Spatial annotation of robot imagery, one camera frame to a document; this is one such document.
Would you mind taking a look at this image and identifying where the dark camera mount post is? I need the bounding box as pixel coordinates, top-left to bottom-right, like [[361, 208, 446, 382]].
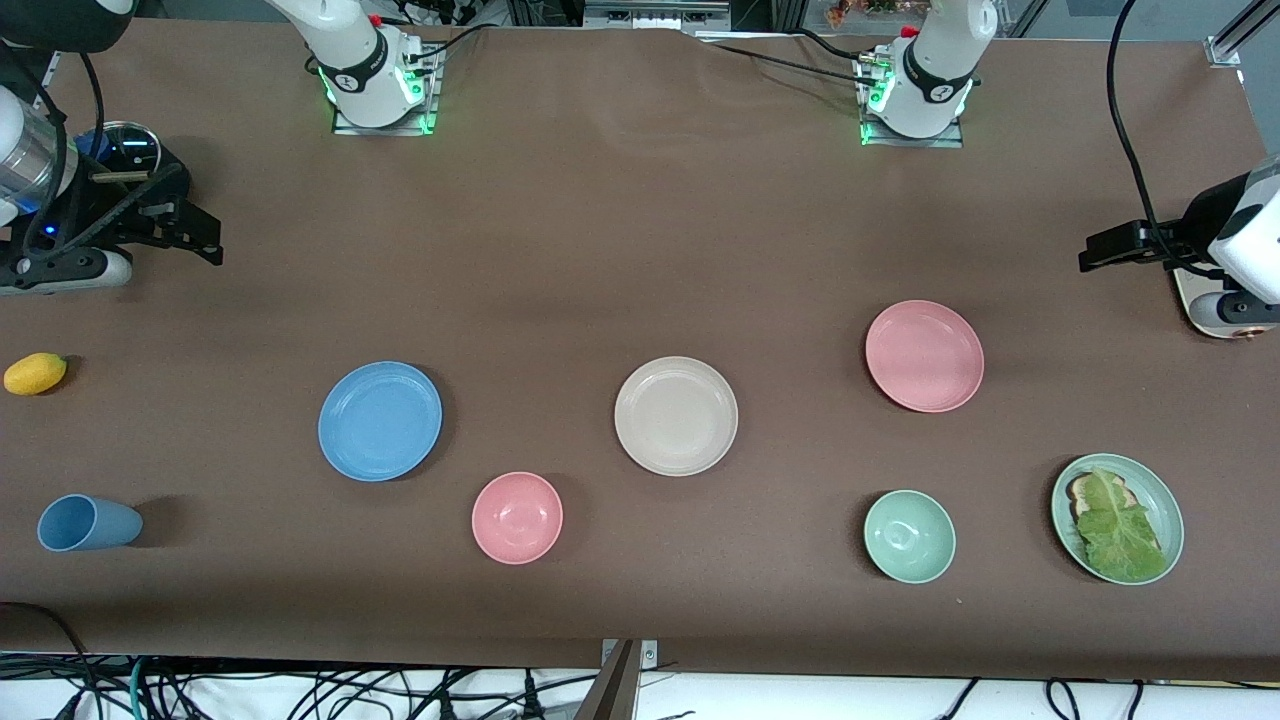
[[572, 640, 641, 720]]

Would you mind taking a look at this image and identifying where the pink plate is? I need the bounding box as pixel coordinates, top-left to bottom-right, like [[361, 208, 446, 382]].
[[865, 300, 986, 414]]

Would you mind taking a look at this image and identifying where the green lettuce leaf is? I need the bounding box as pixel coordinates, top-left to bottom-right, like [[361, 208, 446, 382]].
[[1075, 467, 1168, 583]]

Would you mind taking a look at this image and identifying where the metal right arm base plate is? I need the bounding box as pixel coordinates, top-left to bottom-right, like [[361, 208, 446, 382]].
[[332, 45, 441, 136]]

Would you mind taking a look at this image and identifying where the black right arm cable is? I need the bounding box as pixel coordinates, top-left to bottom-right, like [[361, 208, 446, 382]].
[[0, 45, 191, 266]]

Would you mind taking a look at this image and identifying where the toast bread slice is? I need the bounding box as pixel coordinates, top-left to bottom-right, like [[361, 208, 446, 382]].
[[1066, 472, 1136, 521]]

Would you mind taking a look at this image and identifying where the beige plate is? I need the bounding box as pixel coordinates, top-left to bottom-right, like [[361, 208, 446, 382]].
[[614, 356, 739, 478]]

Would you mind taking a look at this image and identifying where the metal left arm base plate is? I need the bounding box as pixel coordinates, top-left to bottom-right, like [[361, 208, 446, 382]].
[[860, 55, 966, 149]]

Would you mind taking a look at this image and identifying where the grey metal device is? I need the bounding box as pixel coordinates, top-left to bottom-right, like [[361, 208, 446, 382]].
[[583, 0, 733, 33]]

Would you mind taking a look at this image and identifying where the pink bowl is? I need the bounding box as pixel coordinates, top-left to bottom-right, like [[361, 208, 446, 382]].
[[471, 471, 564, 566]]

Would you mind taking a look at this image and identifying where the green cable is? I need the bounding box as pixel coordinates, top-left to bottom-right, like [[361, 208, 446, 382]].
[[128, 655, 161, 720]]

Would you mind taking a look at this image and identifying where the green plate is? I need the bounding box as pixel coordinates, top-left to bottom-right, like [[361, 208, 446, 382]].
[[1050, 453, 1185, 587]]

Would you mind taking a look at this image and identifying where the black floor cable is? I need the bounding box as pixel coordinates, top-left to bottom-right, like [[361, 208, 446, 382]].
[[0, 600, 96, 720]]

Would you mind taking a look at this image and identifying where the black base power cable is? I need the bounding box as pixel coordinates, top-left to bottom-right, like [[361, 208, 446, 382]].
[[405, 22, 511, 71], [690, 28, 891, 91]]

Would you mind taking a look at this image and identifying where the blue plate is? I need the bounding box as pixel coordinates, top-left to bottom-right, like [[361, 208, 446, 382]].
[[318, 361, 443, 483]]

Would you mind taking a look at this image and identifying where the blue cup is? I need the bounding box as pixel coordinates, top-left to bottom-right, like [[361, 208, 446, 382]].
[[37, 494, 144, 553]]

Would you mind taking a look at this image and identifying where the aluminium frame profile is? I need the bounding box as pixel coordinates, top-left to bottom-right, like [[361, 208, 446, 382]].
[[1205, 0, 1280, 69]]

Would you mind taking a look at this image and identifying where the green bowl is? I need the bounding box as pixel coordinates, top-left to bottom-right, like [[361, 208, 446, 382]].
[[863, 489, 957, 585]]

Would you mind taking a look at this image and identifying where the yellow lemon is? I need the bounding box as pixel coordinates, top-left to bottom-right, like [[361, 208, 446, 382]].
[[3, 352, 68, 396]]

